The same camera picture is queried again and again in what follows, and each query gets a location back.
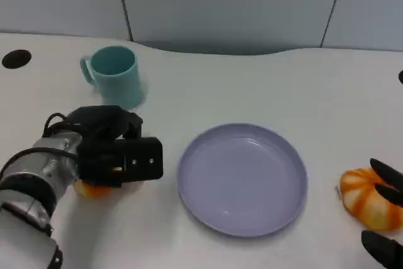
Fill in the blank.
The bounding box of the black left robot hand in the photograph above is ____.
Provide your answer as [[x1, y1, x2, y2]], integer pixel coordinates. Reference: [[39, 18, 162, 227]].
[[67, 105, 144, 141]]

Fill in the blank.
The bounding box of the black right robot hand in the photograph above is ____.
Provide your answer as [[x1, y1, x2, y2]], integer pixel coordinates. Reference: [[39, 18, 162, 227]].
[[361, 157, 403, 269]]

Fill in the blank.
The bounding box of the pale green mug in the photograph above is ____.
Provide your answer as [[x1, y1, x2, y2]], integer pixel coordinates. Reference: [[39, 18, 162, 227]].
[[79, 45, 142, 109]]

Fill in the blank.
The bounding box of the lilac plate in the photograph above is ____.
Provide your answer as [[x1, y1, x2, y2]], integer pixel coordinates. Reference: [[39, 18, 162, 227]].
[[176, 123, 309, 238]]

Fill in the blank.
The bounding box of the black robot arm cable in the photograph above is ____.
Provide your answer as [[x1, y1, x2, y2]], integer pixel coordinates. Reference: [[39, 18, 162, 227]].
[[0, 147, 79, 181], [42, 112, 72, 139]]

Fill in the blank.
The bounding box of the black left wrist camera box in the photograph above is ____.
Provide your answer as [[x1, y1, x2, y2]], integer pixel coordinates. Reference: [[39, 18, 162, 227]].
[[76, 136, 164, 188]]

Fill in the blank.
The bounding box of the black table cable hole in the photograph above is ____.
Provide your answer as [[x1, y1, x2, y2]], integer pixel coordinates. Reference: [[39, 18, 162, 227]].
[[1, 49, 32, 69]]

